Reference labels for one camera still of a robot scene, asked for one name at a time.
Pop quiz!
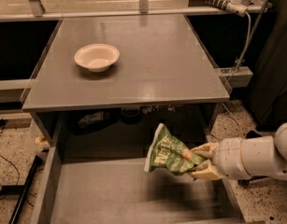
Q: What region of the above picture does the grey cabinet with open drawer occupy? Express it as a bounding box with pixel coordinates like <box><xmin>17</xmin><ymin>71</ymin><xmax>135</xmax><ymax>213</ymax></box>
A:
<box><xmin>23</xmin><ymin>14</ymin><xmax>241</xmax><ymax>224</ymax></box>

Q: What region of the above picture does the white power strip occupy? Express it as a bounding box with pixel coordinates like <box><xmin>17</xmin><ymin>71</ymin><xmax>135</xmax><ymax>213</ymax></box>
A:
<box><xmin>203</xmin><ymin>0</ymin><xmax>248</xmax><ymax>17</ymax></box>

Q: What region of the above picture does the black metal floor bar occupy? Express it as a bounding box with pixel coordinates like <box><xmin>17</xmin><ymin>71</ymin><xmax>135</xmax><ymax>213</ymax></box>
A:
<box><xmin>8</xmin><ymin>155</ymin><xmax>43</xmax><ymax>224</ymax></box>

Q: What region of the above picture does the white power cable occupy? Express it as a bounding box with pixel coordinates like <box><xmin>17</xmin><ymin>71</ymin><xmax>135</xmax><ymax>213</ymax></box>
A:
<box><xmin>226</xmin><ymin>11</ymin><xmax>252</xmax><ymax>79</ymax></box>

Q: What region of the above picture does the green jalapeno chip bag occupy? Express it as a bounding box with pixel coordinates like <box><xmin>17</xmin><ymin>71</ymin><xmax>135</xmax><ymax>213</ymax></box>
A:
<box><xmin>144</xmin><ymin>123</ymin><xmax>206</xmax><ymax>176</ymax></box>

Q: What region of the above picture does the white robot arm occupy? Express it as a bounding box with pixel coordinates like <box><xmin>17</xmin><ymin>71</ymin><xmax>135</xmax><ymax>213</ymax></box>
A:
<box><xmin>188</xmin><ymin>122</ymin><xmax>287</xmax><ymax>181</ymax></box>

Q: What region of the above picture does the white paper bowl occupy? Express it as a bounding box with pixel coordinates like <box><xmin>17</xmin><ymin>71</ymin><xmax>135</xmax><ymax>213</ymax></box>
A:
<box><xmin>74</xmin><ymin>44</ymin><xmax>120</xmax><ymax>73</ymax></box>

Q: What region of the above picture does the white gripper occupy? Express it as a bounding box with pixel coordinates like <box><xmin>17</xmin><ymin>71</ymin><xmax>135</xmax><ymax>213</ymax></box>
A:
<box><xmin>187</xmin><ymin>138</ymin><xmax>243</xmax><ymax>180</ymax></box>

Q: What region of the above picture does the black floor cable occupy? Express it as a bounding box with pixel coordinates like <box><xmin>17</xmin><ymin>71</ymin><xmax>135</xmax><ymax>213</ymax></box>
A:
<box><xmin>0</xmin><ymin>151</ymin><xmax>21</xmax><ymax>187</ymax></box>

